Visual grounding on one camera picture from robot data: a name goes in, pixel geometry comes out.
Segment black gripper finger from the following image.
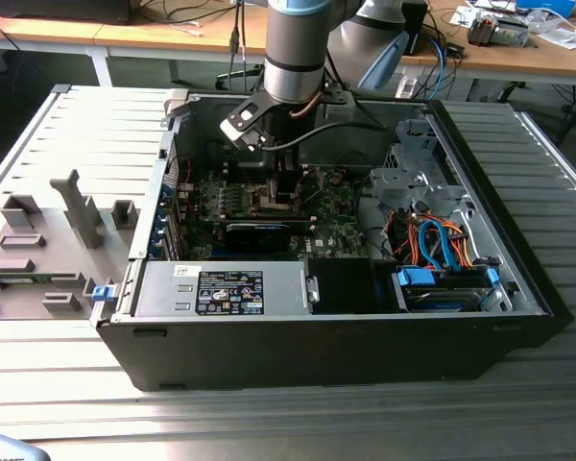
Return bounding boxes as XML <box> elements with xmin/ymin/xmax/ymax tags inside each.
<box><xmin>268</xmin><ymin>160</ymin><xmax>302</xmax><ymax>206</ymax></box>

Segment metal socket cover frame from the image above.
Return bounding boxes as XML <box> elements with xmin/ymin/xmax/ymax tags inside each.
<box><xmin>295</xmin><ymin>165</ymin><xmax>327</xmax><ymax>213</ymax></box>

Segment CPU socket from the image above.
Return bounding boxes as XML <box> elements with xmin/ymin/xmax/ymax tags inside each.
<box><xmin>250</xmin><ymin>183</ymin><xmax>302</xmax><ymax>216</ymax></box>

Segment green motherboard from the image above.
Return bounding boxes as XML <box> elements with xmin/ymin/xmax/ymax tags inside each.
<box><xmin>175</xmin><ymin>162</ymin><xmax>370</xmax><ymax>263</ymax></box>

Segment silver power supply box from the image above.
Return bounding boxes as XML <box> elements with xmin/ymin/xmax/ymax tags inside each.
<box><xmin>130</xmin><ymin>261</ymin><xmax>321</xmax><ymax>319</ymax></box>

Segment silver metal drive cage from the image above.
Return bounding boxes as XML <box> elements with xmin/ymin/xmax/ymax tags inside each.
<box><xmin>368</xmin><ymin>117</ymin><xmax>468</xmax><ymax>218</ymax></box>

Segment black plastic shroud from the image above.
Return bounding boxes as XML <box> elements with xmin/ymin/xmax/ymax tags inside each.
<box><xmin>305</xmin><ymin>257</ymin><xmax>400</xmax><ymax>316</ymax></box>

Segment small white box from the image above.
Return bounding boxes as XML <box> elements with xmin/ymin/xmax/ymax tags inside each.
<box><xmin>395</xmin><ymin>75</ymin><xmax>420</xmax><ymax>101</ymax></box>

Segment black PC case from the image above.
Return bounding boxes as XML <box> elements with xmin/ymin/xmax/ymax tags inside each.
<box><xmin>94</xmin><ymin>88</ymin><xmax>575</xmax><ymax>393</ymax></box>

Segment hard disk in blue carrier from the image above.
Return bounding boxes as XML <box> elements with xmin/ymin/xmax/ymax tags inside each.
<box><xmin>391</xmin><ymin>266</ymin><xmax>504</xmax><ymax>314</ymax></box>

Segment wooden desk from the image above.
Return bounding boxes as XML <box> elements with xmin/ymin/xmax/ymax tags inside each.
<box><xmin>396</xmin><ymin>0</ymin><xmax>576</xmax><ymax>105</ymax></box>
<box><xmin>0</xmin><ymin>0</ymin><xmax>270</xmax><ymax>87</ymax></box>

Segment grey metal device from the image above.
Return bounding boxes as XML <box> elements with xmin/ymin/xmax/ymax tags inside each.
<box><xmin>466</xmin><ymin>12</ymin><xmax>533</xmax><ymax>49</ymax></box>

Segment grey parts rack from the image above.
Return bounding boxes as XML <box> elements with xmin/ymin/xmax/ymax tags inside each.
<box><xmin>0</xmin><ymin>167</ymin><xmax>143</xmax><ymax>322</ymax></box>

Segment black box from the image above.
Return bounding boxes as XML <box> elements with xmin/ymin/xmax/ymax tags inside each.
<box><xmin>0</xmin><ymin>0</ymin><xmax>136</xmax><ymax>26</ymax></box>

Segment green RAM stick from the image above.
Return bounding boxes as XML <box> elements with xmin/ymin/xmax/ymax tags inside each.
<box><xmin>0</xmin><ymin>273</ymin><xmax>78</xmax><ymax>285</ymax></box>

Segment blue box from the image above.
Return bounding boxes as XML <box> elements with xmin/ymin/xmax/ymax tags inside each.
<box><xmin>516</xmin><ymin>0</ymin><xmax>576</xmax><ymax>18</ymax></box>

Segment white papers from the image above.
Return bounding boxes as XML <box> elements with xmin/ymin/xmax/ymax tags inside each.
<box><xmin>532</xmin><ymin>18</ymin><xmax>576</xmax><ymax>52</ymax></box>

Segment pale blue teach pendant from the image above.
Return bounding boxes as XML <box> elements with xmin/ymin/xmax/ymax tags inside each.
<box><xmin>0</xmin><ymin>429</ymin><xmax>47</xmax><ymax>461</ymax></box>

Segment copper coloured cable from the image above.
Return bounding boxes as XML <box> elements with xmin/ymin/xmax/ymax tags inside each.
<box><xmin>289</xmin><ymin>93</ymin><xmax>324</xmax><ymax>119</ymax></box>

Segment thick black camera cable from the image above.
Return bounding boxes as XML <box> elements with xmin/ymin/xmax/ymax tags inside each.
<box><xmin>260</xmin><ymin>120</ymin><xmax>390</xmax><ymax>153</ymax></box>

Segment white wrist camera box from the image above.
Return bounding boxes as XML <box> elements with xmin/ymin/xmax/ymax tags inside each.
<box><xmin>219</xmin><ymin>93</ymin><xmax>274</xmax><ymax>153</ymax></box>

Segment black round cable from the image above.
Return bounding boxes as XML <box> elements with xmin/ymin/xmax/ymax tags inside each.
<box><xmin>354</xmin><ymin>180</ymin><xmax>399</xmax><ymax>255</ymax></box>

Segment thin red wire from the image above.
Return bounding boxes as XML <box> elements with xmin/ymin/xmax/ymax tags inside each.
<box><xmin>168</xmin><ymin>156</ymin><xmax>196</xmax><ymax>189</ymax></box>

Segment blue flat data wire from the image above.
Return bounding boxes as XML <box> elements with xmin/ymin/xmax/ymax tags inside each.
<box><xmin>418</xmin><ymin>216</ymin><xmax>445</xmax><ymax>271</ymax></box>
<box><xmin>434</xmin><ymin>219</ymin><xmax>463</xmax><ymax>275</ymax></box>

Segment blue hanging cable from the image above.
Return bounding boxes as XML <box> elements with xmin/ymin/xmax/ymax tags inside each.
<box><xmin>429</xmin><ymin>37</ymin><xmax>452</xmax><ymax>100</ymax></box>

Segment orange power wire bundle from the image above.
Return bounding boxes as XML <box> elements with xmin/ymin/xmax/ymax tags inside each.
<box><xmin>391</xmin><ymin>213</ymin><xmax>479</xmax><ymax>270</ymax></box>

